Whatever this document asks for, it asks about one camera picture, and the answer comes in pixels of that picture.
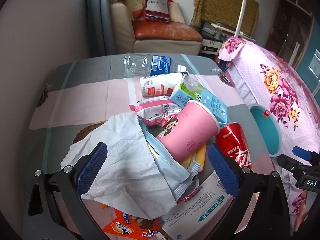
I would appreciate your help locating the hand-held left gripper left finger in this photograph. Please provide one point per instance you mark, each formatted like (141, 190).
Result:
(92, 166)

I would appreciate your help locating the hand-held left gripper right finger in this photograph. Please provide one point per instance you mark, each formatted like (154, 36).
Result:
(222, 170)

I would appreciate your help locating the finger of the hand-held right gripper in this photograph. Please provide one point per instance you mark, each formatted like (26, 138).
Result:
(301, 152)
(287, 161)

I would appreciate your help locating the yellow snack wrapper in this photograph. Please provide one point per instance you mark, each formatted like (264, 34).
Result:
(197, 156)

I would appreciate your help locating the white tissue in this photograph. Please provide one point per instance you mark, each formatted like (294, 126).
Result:
(120, 155)

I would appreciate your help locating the red soda can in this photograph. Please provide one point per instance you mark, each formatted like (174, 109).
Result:
(232, 140)

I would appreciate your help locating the teal trash bin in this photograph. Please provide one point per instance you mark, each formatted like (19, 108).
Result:
(265, 127)

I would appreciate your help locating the white medicine box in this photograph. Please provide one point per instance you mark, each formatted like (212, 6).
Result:
(200, 205)

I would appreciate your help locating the light blue packet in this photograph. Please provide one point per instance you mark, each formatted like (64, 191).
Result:
(170, 170)

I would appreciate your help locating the pink paper cup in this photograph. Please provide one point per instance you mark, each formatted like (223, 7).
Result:
(187, 130)

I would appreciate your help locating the orange snack packet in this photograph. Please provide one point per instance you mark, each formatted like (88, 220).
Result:
(120, 227)

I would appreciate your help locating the blue milk carton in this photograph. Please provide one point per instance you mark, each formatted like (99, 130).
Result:
(200, 97)

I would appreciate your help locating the pink snack wrapper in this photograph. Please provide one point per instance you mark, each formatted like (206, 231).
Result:
(152, 113)

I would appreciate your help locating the white yogurt bottle red label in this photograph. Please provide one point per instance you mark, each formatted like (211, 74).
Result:
(155, 83)

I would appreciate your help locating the clear plastic water bottle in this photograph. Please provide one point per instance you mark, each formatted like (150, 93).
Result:
(136, 65)

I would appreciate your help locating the pink grey plaid tablecloth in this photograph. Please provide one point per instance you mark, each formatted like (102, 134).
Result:
(87, 87)

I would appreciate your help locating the teal cabinet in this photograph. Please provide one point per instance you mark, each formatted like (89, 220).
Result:
(310, 60)

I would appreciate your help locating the pink floral bedsheet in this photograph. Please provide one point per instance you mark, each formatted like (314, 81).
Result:
(262, 62)

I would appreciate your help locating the black audio equipment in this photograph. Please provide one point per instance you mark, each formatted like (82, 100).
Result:
(210, 47)

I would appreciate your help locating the brown wooden door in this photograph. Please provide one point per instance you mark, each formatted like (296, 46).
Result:
(282, 22)

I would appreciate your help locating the cream leather sofa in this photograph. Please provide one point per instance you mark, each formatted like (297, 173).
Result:
(120, 20)

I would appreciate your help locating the grey curtain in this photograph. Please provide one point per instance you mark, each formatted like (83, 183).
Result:
(98, 17)

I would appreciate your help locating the orange seat cushion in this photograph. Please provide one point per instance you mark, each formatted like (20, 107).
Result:
(165, 31)

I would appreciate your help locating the white pole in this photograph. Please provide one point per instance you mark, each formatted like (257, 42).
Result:
(241, 12)

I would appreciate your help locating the beige pillow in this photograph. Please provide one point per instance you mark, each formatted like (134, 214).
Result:
(176, 12)

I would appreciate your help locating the yellow patterned cloth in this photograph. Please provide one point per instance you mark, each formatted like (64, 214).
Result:
(215, 2)

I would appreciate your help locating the cream plush pillow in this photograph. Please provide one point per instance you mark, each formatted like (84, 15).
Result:
(133, 2)

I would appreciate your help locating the red bottle-shaped pillow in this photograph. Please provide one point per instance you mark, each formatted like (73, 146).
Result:
(156, 5)

